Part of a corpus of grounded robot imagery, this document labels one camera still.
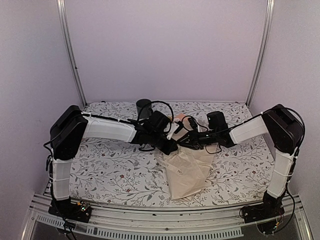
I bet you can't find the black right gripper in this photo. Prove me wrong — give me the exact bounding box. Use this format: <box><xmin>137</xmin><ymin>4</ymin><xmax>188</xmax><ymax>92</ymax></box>
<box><xmin>177</xmin><ymin>128</ymin><xmax>219</xmax><ymax>150</ymax></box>

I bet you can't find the peach wrapping paper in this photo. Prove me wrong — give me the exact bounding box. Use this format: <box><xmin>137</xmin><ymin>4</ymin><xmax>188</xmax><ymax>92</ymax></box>
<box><xmin>165</xmin><ymin>146</ymin><xmax>215</xmax><ymax>201</ymax></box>

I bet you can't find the cream ribbon bow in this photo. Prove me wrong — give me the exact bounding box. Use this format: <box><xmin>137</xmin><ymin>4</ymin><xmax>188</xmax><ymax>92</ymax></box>
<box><xmin>155</xmin><ymin>151</ymin><xmax>184</xmax><ymax>175</ymax></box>

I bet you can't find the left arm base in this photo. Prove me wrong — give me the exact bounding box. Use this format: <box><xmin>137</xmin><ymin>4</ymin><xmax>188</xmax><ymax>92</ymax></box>
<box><xmin>48</xmin><ymin>198</ymin><xmax>92</xmax><ymax>223</ymax></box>

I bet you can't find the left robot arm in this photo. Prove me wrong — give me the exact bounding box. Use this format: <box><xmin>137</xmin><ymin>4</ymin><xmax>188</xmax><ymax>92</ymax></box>
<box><xmin>48</xmin><ymin>105</ymin><xmax>178</xmax><ymax>217</ymax></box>

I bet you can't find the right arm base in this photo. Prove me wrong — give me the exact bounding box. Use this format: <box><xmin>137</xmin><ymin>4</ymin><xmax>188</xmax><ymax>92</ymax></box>
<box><xmin>239</xmin><ymin>192</ymin><xmax>285</xmax><ymax>235</ymax></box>

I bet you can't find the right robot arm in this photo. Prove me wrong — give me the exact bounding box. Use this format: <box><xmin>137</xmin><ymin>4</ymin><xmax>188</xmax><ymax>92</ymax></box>
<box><xmin>178</xmin><ymin>104</ymin><xmax>306</xmax><ymax>199</ymax></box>

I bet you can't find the dark grey mug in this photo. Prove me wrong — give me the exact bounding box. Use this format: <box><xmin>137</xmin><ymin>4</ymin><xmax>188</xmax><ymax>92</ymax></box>
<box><xmin>136</xmin><ymin>98</ymin><xmax>153</xmax><ymax>119</ymax></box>

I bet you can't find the floral tablecloth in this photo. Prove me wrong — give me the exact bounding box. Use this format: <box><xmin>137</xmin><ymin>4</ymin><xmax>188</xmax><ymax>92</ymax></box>
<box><xmin>67</xmin><ymin>100</ymin><xmax>278</xmax><ymax>208</ymax></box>

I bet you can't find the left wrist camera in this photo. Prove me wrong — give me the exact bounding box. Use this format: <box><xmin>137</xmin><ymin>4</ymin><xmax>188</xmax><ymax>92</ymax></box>
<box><xmin>144</xmin><ymin>110</ymin><xmax>183</xmax><ymax>140</ymax></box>

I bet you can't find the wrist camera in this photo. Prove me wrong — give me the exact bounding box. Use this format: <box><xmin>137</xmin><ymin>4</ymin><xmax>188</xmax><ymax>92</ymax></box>
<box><xmin>206</xmin><ymin>111</ymin><xmax>228</xmax><ymax>132</ymax></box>
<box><xmin>144</xmin><ymin>110</ymin><xmax>183</xmax><ymax>140</ymax></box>

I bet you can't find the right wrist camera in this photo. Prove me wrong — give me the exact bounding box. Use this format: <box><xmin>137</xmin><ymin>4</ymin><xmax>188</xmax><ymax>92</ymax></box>
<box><xmin>206</xmin><ymin>111</ymin><xmax>228</xmax><ymax>132</ymax></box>

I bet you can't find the front aluminium rail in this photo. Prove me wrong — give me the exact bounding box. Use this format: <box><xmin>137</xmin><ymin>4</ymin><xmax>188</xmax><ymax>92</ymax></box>
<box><xmin>21</xmin><ymin>194</ymin><xmax>316</xmax><ymax>240</ymax></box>

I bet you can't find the right aluminium frame post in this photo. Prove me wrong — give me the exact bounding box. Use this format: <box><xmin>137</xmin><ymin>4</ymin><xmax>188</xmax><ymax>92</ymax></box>
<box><xmin>245</xmin><ymin>0</ymin><xmax>275</xmax><ymax>108</ymax></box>

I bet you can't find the aluminium frame post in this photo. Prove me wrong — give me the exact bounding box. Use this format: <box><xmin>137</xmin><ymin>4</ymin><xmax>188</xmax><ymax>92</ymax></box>
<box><xmin>245</xmin><ymin>0</ymin><xmax>275</xmax><ymax>108</ymax></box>
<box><xmin>56</xmin><ymin>0</ymin><xmax>88</xmax><ymax>108</ymax></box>

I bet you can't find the left aluminium frame post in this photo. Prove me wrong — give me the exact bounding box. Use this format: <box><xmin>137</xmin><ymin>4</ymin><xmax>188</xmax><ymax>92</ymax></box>
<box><xmin>56</xmin><ymin>0</ymin><xmax>88</xmax><ymax>108</ymax></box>

